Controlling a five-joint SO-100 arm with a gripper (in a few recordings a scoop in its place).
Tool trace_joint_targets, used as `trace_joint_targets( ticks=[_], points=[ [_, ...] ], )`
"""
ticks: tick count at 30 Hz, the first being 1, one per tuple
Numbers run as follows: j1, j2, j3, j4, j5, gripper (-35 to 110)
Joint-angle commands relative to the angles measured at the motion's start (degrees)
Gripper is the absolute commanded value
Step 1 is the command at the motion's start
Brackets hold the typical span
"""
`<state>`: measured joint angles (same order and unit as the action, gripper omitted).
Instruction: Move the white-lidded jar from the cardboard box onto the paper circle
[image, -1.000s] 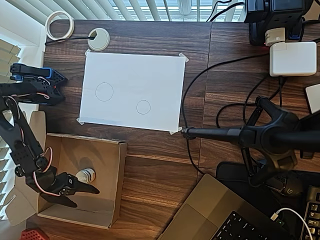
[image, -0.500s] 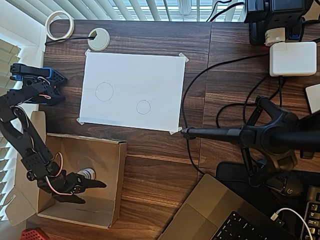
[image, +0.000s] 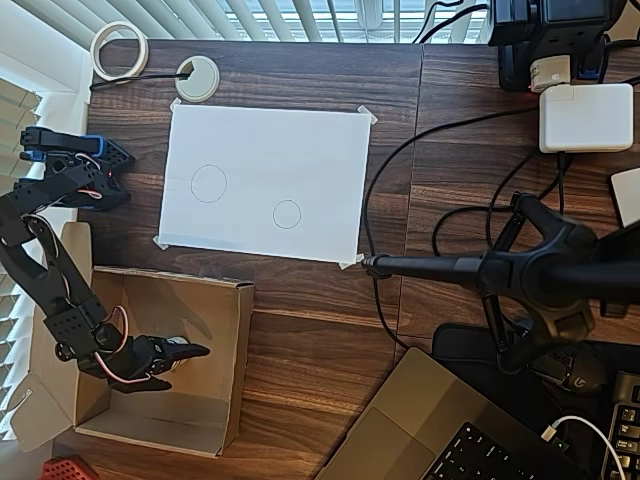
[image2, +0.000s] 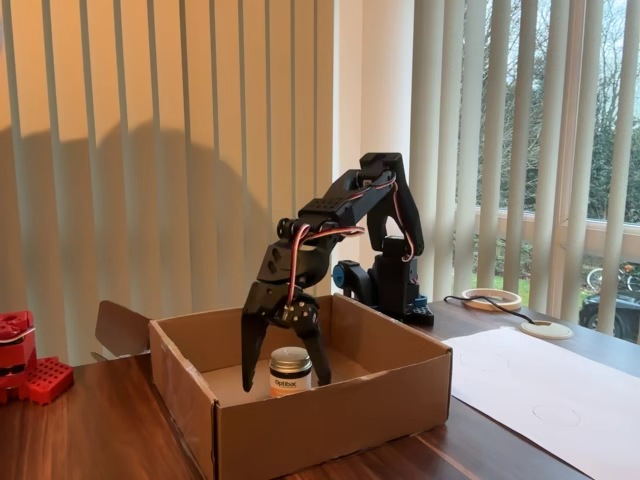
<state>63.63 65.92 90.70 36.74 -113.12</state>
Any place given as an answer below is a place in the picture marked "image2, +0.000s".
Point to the white vertical blinds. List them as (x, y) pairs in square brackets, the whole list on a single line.
[(430, 150), (150, 150)]

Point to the bicycle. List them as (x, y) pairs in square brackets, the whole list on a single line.
[(612, 277)]

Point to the masking tape roll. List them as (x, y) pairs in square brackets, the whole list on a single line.
[(492, 307)]

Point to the open cardboard box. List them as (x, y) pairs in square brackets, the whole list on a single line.
[(325, 435)]

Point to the dark car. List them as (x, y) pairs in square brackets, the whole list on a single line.
[(590, 312)]

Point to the red robot arm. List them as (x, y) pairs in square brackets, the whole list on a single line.
[(47, 380)]

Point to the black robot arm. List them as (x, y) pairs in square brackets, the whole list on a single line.
[(395, 280)]

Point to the white paper sheet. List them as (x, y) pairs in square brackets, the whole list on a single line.
[(550, 380)]

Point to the round silver metal tin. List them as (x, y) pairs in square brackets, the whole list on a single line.
[(290, 370)]

